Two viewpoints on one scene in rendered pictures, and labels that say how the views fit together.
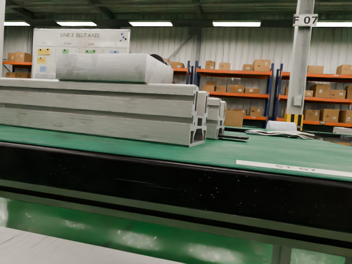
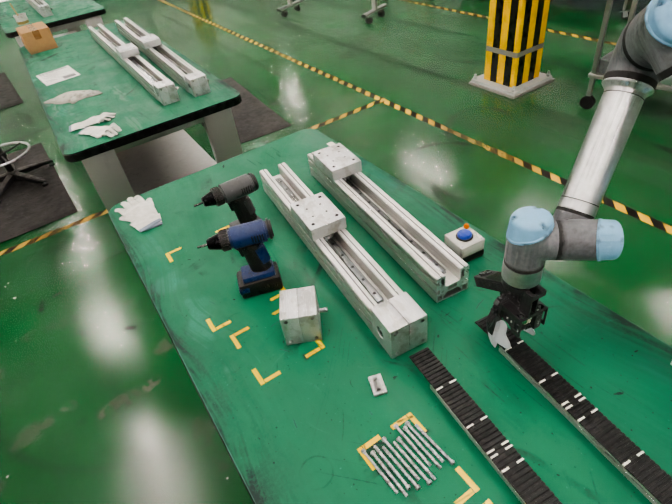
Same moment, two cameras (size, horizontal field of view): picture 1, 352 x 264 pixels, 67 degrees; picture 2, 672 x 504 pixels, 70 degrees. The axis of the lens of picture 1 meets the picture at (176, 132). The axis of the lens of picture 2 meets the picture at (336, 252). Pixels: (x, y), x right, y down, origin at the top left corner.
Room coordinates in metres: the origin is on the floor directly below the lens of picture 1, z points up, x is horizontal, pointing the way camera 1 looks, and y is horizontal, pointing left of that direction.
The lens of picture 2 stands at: (1.44, 1.20, 1.71)
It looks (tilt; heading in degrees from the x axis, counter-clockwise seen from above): 40 degrees down; 230
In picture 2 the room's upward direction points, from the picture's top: 9 degrees counter-clockwise
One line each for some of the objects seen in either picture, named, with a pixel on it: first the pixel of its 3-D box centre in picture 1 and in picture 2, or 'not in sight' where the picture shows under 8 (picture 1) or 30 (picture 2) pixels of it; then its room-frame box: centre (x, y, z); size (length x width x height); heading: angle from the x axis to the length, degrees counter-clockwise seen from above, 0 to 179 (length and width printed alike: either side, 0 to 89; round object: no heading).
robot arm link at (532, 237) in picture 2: not in sight; (529, 239); (0.73, 0.92, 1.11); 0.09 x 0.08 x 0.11; 126
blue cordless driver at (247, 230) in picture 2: not in sight; (242, 260); (0.98, 0.26, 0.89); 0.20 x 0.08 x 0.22; 150
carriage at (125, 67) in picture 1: (117, 81); (337, 164); (0.45, 0.11, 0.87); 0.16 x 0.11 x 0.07; 71
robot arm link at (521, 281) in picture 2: not in sight; (523, 269); (0.73, 0.92, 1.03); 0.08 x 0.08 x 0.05
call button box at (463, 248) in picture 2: not in sight; (461, 245); (0.51, 0.65, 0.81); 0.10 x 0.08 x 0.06; 161
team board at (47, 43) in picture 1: (77, 99); not in sight; (3.82, 1.44, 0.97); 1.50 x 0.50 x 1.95; 77
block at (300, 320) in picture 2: not in sight; (305, 314); (0.98, 0.50, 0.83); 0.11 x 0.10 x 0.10; 139
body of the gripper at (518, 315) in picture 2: not in sight; (519, 300); (0.74, 0.93, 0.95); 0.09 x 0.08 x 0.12; 71
